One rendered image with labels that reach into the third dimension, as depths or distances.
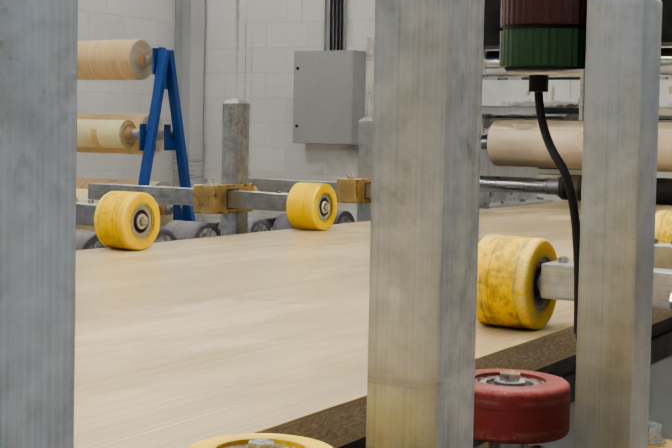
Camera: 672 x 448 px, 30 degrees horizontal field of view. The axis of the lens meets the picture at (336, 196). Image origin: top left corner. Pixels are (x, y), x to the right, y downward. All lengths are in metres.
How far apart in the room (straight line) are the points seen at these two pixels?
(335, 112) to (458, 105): 10.20
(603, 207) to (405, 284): 0.25
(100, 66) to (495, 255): 6.92
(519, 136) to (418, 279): 2.78
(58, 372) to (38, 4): 0.10
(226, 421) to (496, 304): 0.40
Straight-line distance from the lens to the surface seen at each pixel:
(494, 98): 3.32
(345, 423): 0.80
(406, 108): 0.52
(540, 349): 1.08
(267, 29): 11.41
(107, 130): 7.76
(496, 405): 0.82
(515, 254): 1.08
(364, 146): 2.65
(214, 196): 2.18
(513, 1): 0.77
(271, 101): 11.35
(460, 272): 0.53
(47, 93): 0.33
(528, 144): 3.28
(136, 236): 1.73
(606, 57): 0.76
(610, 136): 0.75
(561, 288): 1.08
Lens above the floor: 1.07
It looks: 3 degrees down
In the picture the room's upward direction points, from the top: 1 degrees clockwise
